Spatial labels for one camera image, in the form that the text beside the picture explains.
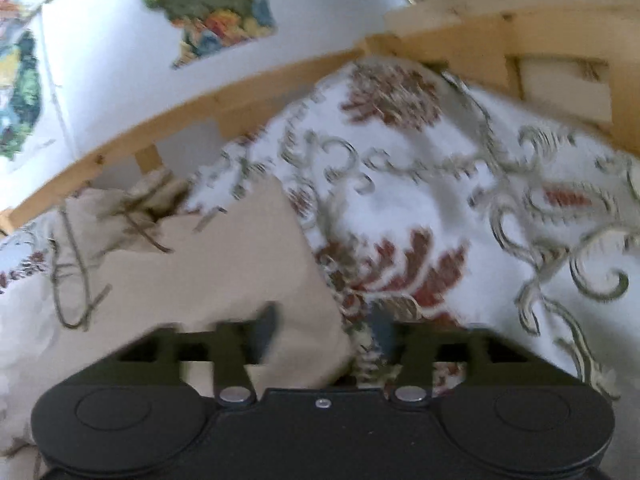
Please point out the wooden bed frame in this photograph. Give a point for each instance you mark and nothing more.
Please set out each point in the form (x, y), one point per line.
(150, 125)

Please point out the floral printed blanket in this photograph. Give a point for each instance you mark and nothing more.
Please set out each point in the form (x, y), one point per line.
(425, 200)

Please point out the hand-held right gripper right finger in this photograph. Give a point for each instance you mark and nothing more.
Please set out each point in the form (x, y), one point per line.
(384, 334)

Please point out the beige garment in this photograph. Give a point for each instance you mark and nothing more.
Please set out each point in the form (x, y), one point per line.
(225, 260)

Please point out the colourful map wall poster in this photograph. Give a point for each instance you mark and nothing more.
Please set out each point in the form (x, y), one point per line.
(215, 5)

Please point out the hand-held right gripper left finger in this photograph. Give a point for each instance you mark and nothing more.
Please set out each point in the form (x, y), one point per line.
(266, 327)

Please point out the green map wall poster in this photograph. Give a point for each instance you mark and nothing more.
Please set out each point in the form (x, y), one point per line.
(22, 85)

